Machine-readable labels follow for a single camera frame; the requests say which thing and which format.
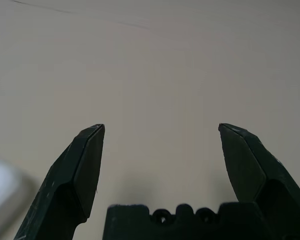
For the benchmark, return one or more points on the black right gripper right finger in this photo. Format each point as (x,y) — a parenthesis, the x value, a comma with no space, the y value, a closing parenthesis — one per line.
(252,162)

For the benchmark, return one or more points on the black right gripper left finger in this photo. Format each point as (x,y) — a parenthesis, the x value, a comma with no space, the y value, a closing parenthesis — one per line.
(65,175)

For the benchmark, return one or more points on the white Unitree pencil case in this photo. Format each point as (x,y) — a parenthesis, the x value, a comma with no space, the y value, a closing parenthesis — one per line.
(0,182)

